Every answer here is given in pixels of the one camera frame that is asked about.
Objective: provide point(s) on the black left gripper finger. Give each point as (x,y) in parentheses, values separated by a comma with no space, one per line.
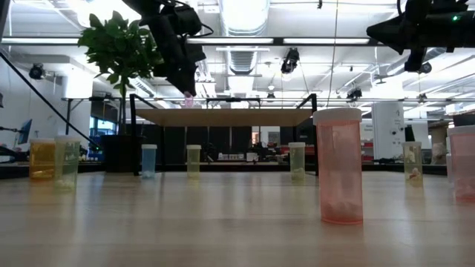
(190,78)
(178,78)

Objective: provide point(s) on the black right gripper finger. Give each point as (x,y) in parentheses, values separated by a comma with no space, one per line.
(391,27)
(397,43)

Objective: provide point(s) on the blue medicine bottle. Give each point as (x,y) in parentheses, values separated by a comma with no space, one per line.
(148,161)

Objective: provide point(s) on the pale yellow medicine bottle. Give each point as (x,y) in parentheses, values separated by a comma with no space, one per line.
(412,163)

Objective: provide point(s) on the yellow-green medicine bottle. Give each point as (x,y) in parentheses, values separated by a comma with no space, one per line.
(297,161)

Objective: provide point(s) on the tall pink medicine bottle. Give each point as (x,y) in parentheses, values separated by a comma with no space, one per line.
(339,167)

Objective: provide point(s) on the pale green medicine bottle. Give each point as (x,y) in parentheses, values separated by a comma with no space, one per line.
(67,163)

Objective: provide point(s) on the amber medicine bottle white cap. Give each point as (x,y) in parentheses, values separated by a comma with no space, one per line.
(42,159)

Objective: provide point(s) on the wooden shelf with black legs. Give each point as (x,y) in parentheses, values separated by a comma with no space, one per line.
(222,117)

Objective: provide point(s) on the black ceiling spotlight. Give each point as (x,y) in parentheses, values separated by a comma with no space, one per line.
(37,71)
(290,61)
(425,68)
(354,93)

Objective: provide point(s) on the green potted plant black pot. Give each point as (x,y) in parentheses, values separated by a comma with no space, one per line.
(122,48)

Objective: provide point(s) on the white LED light bar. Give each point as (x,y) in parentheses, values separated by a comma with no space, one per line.
(230,41)
(41,41)
(326,41)

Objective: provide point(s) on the black partition panel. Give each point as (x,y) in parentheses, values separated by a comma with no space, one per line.
(219,142)

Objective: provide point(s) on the white pillar with signs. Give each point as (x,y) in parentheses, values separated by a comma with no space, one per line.
(387,130)

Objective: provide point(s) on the red storage bins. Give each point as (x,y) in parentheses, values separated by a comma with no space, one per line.
(366,150)

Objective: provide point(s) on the dark computer monitor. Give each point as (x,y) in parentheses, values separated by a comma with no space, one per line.
(25,131)

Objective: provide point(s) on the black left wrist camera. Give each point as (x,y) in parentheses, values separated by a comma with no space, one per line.
(189,20)

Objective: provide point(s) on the silver ceiling duct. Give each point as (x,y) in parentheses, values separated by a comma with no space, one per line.
(243,18)

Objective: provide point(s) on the black metal rig frame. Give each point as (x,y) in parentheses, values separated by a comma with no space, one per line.
(278,41)

